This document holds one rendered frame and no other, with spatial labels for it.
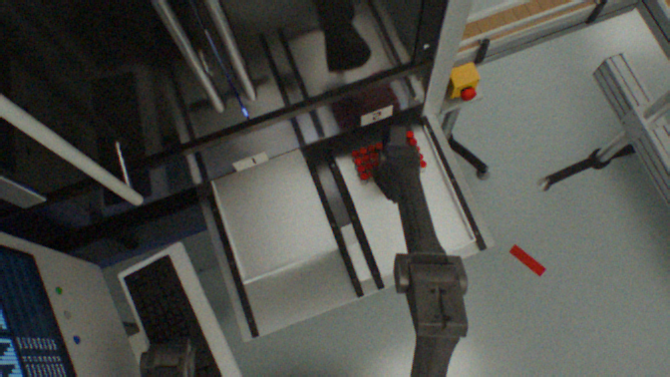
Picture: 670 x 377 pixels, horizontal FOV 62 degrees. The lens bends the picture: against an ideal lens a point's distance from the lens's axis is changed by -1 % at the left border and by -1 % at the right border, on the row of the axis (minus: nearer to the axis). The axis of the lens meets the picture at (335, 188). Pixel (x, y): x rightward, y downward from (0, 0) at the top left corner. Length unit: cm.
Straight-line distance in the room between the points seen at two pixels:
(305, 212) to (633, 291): 154
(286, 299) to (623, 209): 164
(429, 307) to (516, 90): 195
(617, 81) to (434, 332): 152
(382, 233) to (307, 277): 23
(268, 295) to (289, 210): 23
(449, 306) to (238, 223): 81
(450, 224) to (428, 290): 65
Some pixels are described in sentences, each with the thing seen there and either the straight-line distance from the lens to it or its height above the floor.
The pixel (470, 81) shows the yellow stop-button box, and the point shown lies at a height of 103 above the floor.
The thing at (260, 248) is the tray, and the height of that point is 88.
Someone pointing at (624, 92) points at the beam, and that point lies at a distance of 219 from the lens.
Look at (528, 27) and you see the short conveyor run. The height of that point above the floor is 93.
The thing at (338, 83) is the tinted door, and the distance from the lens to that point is 123.
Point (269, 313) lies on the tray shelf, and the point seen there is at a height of 88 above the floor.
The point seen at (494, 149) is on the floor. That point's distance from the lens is 256.
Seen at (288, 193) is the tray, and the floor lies 88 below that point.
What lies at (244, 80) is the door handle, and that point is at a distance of 96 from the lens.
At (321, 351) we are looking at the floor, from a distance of 234.
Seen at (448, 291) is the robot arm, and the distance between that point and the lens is 88.
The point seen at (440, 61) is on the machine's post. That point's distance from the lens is 132.
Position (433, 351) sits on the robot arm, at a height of 147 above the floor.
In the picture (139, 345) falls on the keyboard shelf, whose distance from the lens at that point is 165.
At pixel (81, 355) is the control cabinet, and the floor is 111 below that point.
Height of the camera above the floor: 234
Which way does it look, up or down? 73 degrees down
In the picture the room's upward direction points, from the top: 10 degrees counter-clockwise
